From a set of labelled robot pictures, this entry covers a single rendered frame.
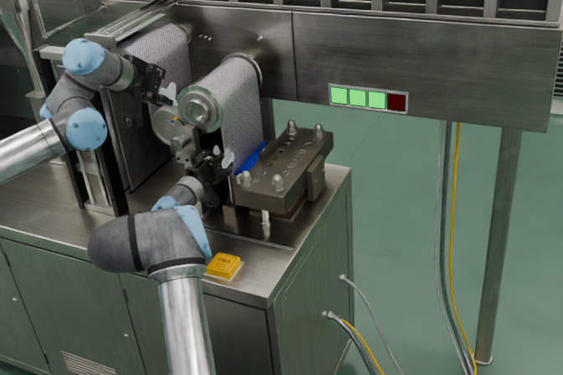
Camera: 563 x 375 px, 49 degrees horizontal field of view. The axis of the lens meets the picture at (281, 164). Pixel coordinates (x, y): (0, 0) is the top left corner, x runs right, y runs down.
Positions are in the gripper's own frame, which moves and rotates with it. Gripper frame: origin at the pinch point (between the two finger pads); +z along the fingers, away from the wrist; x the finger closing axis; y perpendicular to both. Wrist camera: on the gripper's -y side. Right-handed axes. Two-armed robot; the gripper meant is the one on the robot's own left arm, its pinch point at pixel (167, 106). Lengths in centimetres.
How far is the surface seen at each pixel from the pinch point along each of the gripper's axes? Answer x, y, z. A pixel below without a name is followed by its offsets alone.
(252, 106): -4.6, 10.0, 37.8
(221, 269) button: -15.2, -38.5, 18.9
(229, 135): -4.6, -1.2, 27.5
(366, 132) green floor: 24, 46, 265
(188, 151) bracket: 4.1, -8.6, 21.5
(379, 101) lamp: -41, 18, 47
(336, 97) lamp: -27, 18, 48
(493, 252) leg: -77, -18, 100
